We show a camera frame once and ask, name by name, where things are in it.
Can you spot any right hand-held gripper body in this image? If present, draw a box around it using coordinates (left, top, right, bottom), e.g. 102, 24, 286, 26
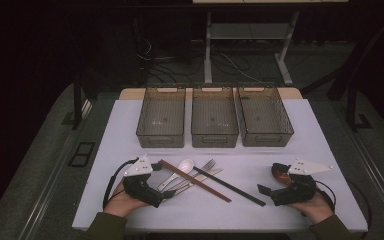
269, 157, 334, 207

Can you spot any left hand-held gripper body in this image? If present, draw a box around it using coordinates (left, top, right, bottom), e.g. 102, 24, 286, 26
122, 153, 165, 209

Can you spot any white ceramic spoon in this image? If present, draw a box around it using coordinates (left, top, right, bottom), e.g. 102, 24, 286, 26
156, 158, 196, 192

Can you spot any metal fork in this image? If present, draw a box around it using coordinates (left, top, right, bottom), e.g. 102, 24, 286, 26
163, 158, 217, 195

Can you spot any metal table knife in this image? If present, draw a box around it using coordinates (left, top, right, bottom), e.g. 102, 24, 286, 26
169, 168, 223, 198

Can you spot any translucent grey plastic bin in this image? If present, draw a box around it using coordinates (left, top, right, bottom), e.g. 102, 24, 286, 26
190, 84, 240, 149
236, 83, 295, 148
135, 84, 187, 149

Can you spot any person's left hand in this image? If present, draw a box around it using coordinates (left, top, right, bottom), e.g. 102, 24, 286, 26
103, 180, 150, 219

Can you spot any person's right hand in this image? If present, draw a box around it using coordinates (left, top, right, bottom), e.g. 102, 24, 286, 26
286, 192, 335, 225

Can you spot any black metal stand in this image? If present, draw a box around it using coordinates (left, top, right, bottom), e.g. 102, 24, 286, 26
61, 71, 98, 131
301, 13, 384, 133

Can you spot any white metal desk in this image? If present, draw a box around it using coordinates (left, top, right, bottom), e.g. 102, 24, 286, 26
192, 0, 349, 86

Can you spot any right hand-held gripper black cable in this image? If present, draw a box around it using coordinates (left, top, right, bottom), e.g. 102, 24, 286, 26
314, 179, 373, 239

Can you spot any tangle of floor cables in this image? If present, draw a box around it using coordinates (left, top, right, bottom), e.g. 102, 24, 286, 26
136, 33, 281, 86

